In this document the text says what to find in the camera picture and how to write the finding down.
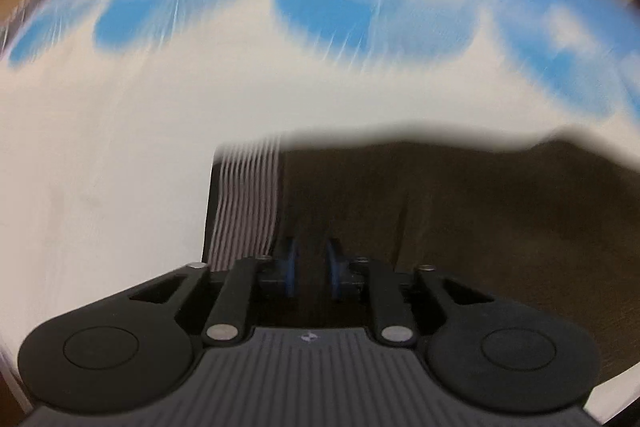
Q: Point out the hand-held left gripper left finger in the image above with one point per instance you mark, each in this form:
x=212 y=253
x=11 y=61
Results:
x=291 y=268

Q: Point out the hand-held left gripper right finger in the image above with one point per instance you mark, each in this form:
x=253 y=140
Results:
x=333 y=271

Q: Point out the blue white printed bedsheet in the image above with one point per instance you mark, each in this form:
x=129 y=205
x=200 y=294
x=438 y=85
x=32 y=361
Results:
x=150 y=117

